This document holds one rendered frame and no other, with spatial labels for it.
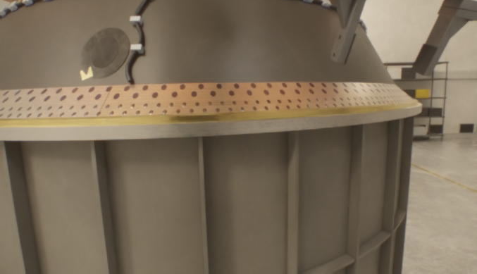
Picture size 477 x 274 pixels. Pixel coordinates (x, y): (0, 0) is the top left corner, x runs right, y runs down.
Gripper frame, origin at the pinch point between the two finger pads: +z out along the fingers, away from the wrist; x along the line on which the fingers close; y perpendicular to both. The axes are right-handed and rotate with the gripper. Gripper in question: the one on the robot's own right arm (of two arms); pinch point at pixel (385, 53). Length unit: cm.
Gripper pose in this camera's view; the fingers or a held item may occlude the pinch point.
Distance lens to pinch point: 40.3
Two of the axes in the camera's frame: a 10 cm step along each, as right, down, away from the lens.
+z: -1.4, 8.6, 4.9
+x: 9.9, 0.9, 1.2
